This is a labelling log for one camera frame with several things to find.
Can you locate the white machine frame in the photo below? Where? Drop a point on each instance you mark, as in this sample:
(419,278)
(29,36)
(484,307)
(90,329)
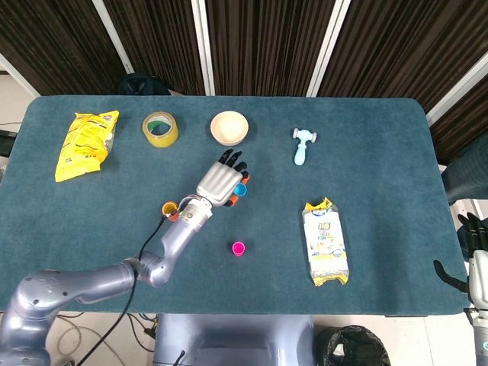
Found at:
(470,206)

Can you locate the pink plastic cup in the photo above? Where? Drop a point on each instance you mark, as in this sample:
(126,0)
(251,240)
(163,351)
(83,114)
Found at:
(238,249)

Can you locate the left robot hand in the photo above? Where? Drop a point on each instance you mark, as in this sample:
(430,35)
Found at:
(221,183)

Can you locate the white yellow scouring pad pack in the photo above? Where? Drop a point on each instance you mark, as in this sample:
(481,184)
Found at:
(326,244)

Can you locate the light blue plastic cup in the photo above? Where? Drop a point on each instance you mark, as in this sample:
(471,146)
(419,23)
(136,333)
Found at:
(240,190)

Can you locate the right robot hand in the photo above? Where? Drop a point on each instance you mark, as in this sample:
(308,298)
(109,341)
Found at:
(478,274)

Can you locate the blue table cloth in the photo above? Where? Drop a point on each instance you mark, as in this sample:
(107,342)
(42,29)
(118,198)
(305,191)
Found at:
(362,183)

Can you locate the orange plastic cup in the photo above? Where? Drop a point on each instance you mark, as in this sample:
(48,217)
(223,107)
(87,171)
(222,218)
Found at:
(172,219)

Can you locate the clear yellowish tape roll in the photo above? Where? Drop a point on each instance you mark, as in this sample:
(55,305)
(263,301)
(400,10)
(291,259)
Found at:
(164,141)

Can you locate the yellow snack bag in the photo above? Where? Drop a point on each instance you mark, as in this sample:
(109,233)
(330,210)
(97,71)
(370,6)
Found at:
(85,145)

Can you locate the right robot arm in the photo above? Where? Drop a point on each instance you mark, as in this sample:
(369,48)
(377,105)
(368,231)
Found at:
(481,335)

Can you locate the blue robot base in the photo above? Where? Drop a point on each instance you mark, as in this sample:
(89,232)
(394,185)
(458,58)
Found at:
(232,339)

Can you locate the black chair back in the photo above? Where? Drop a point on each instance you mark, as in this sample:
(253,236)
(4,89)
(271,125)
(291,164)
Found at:
(141,84)

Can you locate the beige bowl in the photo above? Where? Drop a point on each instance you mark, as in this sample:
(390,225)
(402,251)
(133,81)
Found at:
(228,127)

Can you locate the light blue toy hammer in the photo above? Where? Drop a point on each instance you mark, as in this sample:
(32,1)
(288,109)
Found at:
(301,149)

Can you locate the white partition post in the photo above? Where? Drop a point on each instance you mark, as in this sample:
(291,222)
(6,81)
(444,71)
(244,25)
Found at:
(457,87)
(112,36)
(203,45)
(328,45)
(19,74)

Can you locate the black trash bin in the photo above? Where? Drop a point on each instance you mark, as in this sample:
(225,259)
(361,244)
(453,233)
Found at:
(350,347)

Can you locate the blue upholstered chair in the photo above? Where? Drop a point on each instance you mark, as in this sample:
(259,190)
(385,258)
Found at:
(467,175)

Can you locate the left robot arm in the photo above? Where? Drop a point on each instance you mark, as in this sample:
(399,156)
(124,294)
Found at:
(76,284)

